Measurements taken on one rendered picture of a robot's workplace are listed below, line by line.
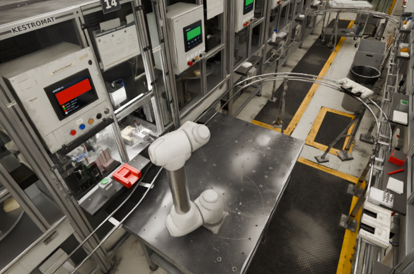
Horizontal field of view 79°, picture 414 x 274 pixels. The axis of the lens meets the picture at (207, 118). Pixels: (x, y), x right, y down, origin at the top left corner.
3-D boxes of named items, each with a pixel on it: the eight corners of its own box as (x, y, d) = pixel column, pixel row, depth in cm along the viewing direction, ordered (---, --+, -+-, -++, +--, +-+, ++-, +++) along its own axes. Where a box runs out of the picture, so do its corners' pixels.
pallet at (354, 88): (333, 87, 290) (336, 79, 284) (342, 84, 294) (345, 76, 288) (361, 103, 264) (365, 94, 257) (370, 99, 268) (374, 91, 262)
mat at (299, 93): (289, 137, 341) (290, 137, 341) (250, 124, 368) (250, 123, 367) (355, 20, 724) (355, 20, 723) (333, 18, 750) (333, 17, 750)
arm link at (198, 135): (199, 124, 143) (177, 133, 138) (208, 115, 126) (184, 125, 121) (208, 145, 141) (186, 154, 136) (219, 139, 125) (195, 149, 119)
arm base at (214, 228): (231, 210, 182) (232, 205, 179) (216, 235, 168) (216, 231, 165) (211, 198, 191) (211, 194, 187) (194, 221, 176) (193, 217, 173)
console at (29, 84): (55, 156, 136) (11, 80, 107) (28, 138, 148) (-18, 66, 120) (115, 115, 163) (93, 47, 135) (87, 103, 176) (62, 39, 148)
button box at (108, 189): (108, 199, 167) (102, 188, 159) (100, 193, 170) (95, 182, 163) (117, 190, 172) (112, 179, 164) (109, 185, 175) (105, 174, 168)
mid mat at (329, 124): (349, 159, 306) (349, 159, 305) (303, 143, 330) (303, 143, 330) (360, 116, 371) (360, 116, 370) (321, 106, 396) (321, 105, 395)
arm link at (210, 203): (228, 217, 172) (228, 197, 159) (205, 230, 165) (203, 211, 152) (215, 199, 183) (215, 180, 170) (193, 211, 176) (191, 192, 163)
